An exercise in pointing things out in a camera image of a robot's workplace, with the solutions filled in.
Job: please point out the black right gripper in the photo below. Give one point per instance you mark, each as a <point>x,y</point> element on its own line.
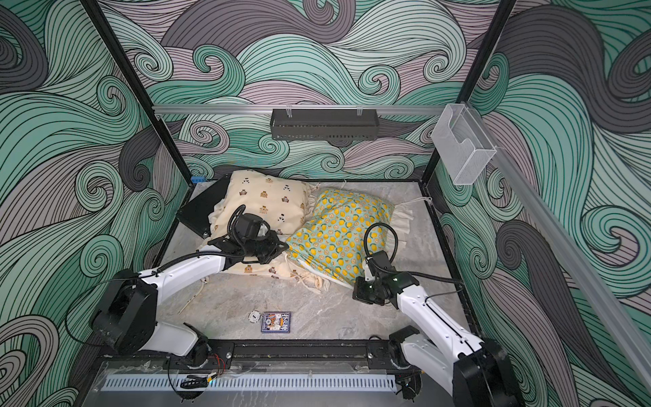
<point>359,292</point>

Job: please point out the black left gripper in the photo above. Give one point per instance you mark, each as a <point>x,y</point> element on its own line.
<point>275,248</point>

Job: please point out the cream bear print pillow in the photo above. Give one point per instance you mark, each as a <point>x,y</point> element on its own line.
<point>284,205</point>

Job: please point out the yellow lemon print pillow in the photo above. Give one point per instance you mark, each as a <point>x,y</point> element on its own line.
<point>344,226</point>

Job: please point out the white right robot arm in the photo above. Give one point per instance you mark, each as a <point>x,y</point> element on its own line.
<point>474,371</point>

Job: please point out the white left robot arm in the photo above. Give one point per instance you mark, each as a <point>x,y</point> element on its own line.
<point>125,317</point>

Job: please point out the small round white token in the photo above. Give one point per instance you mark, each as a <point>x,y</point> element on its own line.
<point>254,316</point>

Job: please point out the playing card box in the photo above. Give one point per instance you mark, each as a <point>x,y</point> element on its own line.
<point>276,322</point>

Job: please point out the black ribbed hard case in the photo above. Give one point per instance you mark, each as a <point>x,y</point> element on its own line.
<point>195,213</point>

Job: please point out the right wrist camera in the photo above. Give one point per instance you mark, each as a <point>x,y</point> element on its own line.
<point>379,264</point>

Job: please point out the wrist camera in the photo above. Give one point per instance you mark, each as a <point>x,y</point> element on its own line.
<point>379,264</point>
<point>251,227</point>

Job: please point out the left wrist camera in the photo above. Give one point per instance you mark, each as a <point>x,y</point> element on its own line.
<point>251,227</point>

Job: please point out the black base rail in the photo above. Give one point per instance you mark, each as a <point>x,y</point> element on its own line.
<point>372,353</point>

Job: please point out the black wall mounted tray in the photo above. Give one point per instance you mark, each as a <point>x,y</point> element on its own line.
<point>324,125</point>

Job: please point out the white slotted cable duct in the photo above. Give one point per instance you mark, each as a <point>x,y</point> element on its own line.
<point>252,382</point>

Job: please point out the clear acrylic wall holder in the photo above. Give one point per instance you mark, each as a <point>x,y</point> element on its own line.
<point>462,140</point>

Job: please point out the aluminium rail back wall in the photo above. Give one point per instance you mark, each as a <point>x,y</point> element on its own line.
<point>267,109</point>

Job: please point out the aluminium rail wall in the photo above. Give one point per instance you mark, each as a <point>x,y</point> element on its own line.
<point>267,109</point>
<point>596,220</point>

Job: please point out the aluminium rail right wall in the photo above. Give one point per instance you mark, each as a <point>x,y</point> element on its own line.
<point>596,220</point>

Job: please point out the black corner frame post right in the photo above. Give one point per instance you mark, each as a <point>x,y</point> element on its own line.
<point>483,44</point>

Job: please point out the black corner frame post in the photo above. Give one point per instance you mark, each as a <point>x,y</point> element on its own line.
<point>483,44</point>
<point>110,40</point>

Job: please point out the black corner frame post left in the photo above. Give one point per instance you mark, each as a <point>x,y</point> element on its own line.
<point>110,40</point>

